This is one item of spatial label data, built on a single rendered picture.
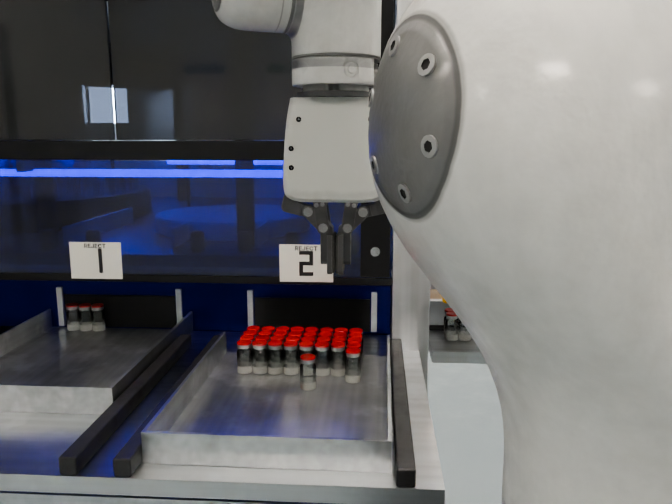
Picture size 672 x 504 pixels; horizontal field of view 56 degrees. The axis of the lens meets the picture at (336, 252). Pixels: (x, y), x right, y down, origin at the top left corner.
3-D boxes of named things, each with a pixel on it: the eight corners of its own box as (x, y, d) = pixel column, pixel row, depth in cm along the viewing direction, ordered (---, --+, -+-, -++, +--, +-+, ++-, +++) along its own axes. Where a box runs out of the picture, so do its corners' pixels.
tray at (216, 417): (224, 352, 99) (223, 331, 99) (389, 357, 97) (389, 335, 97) (142, 463, 66) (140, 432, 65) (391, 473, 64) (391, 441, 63)
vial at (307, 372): (301, 384, 86) (300, 355, 85) (317, 385, 86) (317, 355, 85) (299, 391, 84) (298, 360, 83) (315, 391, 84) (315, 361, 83)
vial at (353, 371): (345, 378, 89) (345, 346, 88) (361, 378, 88) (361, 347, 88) (344, 384, 86) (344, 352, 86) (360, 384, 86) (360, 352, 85)
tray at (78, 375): (50, 327, 112) (48, 308, 112) (193, 330, 111) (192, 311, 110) (-88, 408, 79) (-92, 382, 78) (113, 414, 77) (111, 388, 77)
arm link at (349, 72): (384, 64, 63) (384, 95, 64) (297, 65, 64) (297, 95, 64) (385, 54, 55) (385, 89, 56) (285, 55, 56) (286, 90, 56)
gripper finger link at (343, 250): (369, 203, 63) (368, 268, 65) (337, 203, 64) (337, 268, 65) (369, 207, 60) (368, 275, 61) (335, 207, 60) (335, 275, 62)
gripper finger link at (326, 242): (336, 203, 64) (336, 268, 65) (304, 203, 64) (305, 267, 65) (334, 207, 60) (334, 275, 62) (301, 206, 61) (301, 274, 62)
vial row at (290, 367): (239, 368, 92) (238, 338, 91) (361, 372, 91) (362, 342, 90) (235, 374, 90) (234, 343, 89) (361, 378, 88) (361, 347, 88)
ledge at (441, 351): (425, 335, 114) (425, 325, 114) (497, 337, 113) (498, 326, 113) (431, 362, 101) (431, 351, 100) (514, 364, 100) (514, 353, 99)
